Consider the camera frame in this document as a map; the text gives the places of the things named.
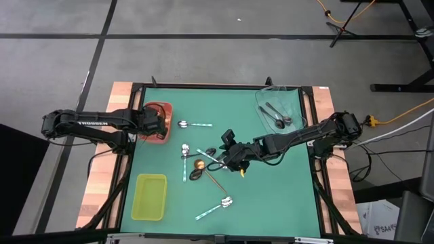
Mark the orange plastic bin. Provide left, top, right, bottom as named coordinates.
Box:
left=137, top=100, right=174, bottom=146

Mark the silver spoon teal-white handle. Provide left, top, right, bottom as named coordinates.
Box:
left=195, top=196, right=234, bottom=222
left=177, top=120, right=214, bottom=129
left=181, top=143, right=190, bottom=183
left=195, top=148, right=226, bottom=169

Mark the gold spoon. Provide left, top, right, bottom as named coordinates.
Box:
left=193, top=159, right=228, bottom=195

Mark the yellow plastic bin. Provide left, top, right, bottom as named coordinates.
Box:
left=130, top=173, right=168, bottom=222

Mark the green table mat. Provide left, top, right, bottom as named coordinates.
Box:
left=120, top=87, right=322, bottom=238

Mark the clear plastic bin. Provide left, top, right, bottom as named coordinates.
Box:
left=254, top=84, right=308, bottom=140

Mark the black floor panel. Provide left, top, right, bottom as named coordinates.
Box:
left=0, top=123, right=51, bottom=237

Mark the white cardboard box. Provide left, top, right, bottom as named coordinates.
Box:
left=355, top=199, right=401, bottom=242

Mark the black tripod stand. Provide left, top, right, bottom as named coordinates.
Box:
left=325, top=0, right=363, bottom=49

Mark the grey chair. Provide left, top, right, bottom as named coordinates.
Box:
left=393, top=111, right=434, bottom=243

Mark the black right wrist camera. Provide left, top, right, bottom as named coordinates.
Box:
left=220, top=128, right=237, bottom=147

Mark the black table frame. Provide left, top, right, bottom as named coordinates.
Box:
left=76, top=76, right=363, bottom=244

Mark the yellow extension cable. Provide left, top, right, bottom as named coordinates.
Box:
left=364, top=97, right=434, bottom=128
left=315, top=0, right=376, bottom=24

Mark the black desk frame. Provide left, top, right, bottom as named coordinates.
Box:
left=369, top=0, right=434, bottom=94

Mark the white cable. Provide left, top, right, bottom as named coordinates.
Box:
left=352, top=108, right=434, bottom=148

